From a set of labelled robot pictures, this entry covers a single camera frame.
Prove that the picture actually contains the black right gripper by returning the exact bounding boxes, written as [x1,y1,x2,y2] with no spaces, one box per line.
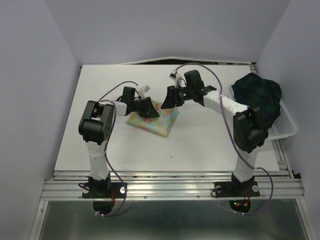
[159,85,194,110]

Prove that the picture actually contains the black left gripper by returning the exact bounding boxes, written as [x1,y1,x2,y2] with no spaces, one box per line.
[130,96,160,118]

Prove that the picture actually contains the pastel floral skirt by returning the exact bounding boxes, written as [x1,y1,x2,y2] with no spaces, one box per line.
[126,100,179,137]

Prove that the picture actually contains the dark green plaid skirt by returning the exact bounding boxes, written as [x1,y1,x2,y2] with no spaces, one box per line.
[231,73,282,129]

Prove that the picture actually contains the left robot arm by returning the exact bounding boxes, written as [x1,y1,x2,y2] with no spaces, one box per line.
[78,85,160,199]

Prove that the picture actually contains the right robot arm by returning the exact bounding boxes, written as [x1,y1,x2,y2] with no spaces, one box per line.
[161,70,269,198]

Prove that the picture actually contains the white plastic basket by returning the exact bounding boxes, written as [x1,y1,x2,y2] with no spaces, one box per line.
[228,86,299,143]

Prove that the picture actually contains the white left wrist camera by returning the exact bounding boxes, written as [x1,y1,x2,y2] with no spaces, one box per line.
[136,85,150,99]

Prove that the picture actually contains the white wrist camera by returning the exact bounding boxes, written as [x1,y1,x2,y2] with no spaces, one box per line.
[136,85,150,99]
[169,70,186,88]

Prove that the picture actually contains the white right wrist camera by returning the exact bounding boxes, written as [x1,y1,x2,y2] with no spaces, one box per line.
[169,70,186,88]

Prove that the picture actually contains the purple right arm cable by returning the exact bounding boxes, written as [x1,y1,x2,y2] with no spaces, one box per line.
[171,62,275,216]

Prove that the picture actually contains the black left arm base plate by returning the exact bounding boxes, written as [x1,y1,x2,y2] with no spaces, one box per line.
[79,182,128,218]

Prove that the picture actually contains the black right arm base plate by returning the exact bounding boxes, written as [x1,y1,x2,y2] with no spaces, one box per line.
[210,181,260,215]

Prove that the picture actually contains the aluminium mounting rail frame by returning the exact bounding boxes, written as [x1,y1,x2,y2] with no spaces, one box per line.
[29,62,311,240]

